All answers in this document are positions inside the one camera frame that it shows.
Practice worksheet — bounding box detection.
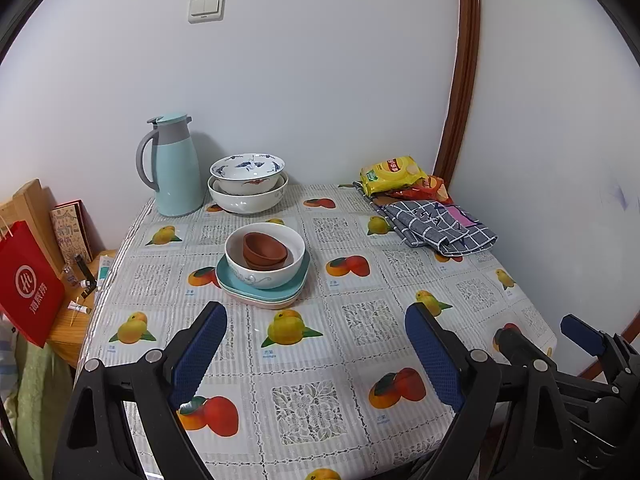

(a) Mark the blue striped cloth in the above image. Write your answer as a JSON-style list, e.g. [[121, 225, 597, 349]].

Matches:
[[0, 325, 18, 396]]

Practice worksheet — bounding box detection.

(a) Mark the blue patterned white bowl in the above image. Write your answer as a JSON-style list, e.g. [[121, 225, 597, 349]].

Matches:
[[209, 154, 286, 196]]

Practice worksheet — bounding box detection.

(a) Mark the wooden side table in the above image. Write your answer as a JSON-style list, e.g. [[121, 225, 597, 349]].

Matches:
[[45, 249, 118, 368]]

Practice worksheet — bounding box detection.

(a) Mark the white teal box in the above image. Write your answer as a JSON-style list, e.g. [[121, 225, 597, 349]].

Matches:
[[97, 255, 115, 291]]

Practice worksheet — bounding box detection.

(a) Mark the blue square plate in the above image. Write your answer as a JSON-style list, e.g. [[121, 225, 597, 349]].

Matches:
[[215, 254, 312, 297]]

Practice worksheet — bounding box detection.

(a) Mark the green square plate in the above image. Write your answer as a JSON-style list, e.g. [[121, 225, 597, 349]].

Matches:
[[220, 285, 307, 304]]

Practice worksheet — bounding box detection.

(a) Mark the red paper bag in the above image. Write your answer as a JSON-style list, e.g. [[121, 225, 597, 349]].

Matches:
[[0, 212, 67, 348]]

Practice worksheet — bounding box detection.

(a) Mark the light blue thermos jug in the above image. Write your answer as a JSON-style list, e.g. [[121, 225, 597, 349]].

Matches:
[[137, 113, 206, 218]]

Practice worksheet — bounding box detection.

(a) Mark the brown wooden door frame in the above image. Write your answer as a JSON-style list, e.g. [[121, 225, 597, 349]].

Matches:
[[432, 0, 482, 178]]

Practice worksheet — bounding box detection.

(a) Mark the grey checked cloth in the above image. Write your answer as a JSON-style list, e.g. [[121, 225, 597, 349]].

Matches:
[[340, 182, 500, 259]]

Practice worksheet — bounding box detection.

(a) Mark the red snack packet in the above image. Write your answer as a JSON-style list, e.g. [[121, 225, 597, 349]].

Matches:
[[387, 175, 451, 203]]

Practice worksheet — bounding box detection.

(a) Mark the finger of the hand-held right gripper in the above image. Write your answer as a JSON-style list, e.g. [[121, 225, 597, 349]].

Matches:
[[494, 325, 608, 403], [560, 313, 626, 376]]

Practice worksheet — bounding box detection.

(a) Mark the pink square plate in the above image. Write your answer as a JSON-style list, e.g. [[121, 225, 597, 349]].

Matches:
[[227, 292, 301, 311]]

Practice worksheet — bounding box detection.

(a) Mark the yellow snack packet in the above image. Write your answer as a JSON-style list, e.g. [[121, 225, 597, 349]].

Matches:
[[360, 156, 430, 197]]

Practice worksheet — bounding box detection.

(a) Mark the red patterned white bowl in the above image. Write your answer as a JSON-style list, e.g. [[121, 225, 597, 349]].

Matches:
[[207, 172, 289, 214]]

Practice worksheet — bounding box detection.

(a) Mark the white light switch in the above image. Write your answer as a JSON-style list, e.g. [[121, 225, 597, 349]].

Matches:
[[188, 0, 226, 23]]

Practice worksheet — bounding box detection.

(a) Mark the green cloth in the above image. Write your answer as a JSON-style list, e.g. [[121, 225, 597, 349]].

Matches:
[[15, 335, 76, 461]]

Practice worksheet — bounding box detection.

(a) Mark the small brown bowl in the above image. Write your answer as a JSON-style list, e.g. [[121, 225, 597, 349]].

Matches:
[[244, 246, 289, 269], [242, 232, 286, 261]]

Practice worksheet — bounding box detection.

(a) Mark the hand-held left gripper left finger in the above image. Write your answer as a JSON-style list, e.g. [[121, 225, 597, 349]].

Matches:
[[52, 301, 236, 480]]

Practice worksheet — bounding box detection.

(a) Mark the patterned booklet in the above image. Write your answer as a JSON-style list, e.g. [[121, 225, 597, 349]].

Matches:
[[49, 200, 93, 266]]

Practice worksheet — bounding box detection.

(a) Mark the white bowl grey swirl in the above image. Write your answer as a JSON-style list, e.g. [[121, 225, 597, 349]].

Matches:
[[224, 221, 307, 290]]

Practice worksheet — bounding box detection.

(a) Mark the fruit printed tablecloth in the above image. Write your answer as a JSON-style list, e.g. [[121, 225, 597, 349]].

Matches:
[[75, 182, 558, 480]]

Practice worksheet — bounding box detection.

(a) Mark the small black bottle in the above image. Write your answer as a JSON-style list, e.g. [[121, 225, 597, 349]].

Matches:
[[74, 254, 98, 291]]

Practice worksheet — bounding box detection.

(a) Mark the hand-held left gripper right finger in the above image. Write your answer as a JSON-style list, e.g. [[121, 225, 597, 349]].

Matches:
[[405, 302, 578, 480]]

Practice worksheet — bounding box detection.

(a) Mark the wooden box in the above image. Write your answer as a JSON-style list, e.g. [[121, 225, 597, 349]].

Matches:
[[0, 178, 66, 261]]

